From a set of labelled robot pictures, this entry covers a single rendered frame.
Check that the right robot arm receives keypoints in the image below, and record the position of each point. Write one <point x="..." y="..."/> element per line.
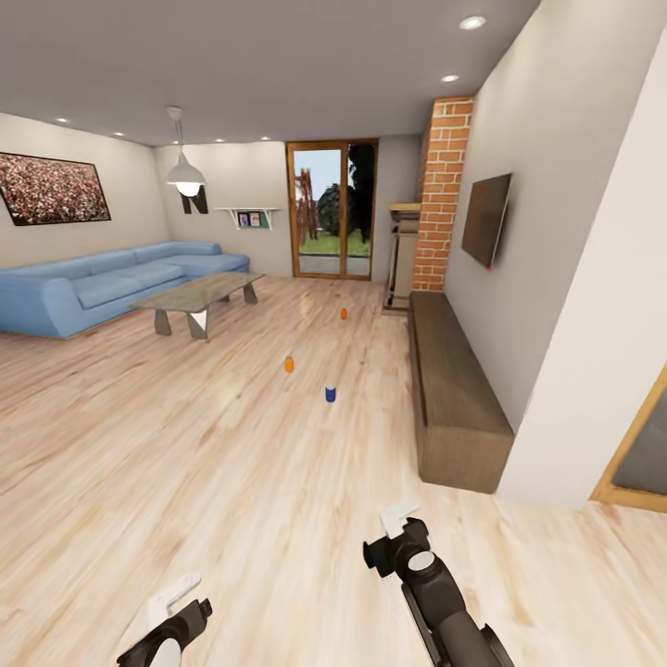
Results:
<point x="448" y="632"/>

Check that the sofa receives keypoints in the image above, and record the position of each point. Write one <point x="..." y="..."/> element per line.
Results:
<point x="64" y="298"/>

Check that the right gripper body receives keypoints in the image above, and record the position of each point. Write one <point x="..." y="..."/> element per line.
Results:
<point x="385" y="550"/>

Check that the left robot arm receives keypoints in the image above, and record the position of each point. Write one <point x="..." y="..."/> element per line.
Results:
<point x="170" y="634"/>

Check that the cabinet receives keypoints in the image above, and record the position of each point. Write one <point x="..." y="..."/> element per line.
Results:
<point x="463" y="436"/>

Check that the wood fireplace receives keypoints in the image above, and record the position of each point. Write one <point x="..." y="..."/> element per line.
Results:
<point x="405" y="230"/>

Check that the wall mounted tv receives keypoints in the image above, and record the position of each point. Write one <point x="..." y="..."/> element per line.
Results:
<point x="486" y="211"/>

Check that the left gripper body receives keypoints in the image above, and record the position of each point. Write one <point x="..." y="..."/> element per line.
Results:
<point x="190" y="623"/>

